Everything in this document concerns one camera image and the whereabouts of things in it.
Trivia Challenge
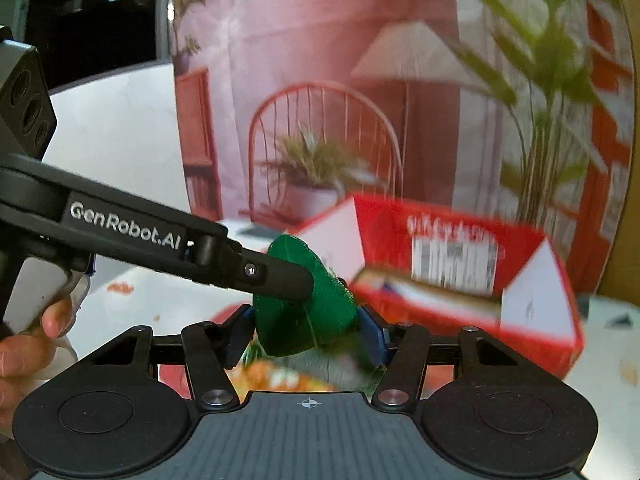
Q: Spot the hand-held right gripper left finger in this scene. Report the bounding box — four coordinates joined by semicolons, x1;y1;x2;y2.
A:
92;306;257;411

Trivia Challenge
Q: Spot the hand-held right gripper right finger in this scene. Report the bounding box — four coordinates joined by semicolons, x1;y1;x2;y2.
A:
356;306;522;412

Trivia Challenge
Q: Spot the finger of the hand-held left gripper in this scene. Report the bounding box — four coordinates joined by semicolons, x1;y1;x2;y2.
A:
193;236;316;306

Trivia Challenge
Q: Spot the green felt piece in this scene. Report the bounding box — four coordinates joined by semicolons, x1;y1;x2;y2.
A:
251;234;362;359

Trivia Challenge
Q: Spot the red cardboard box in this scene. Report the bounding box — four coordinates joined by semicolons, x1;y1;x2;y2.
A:
299;194;587;377

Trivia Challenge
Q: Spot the person's left hand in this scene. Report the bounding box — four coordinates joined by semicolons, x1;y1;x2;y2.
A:
0;296;80;428

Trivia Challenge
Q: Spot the dark window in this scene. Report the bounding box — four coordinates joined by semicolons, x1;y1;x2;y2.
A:
0;0;173;92

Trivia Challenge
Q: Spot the printed room scene backdrop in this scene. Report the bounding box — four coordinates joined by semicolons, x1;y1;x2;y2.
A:
167;0;637;293

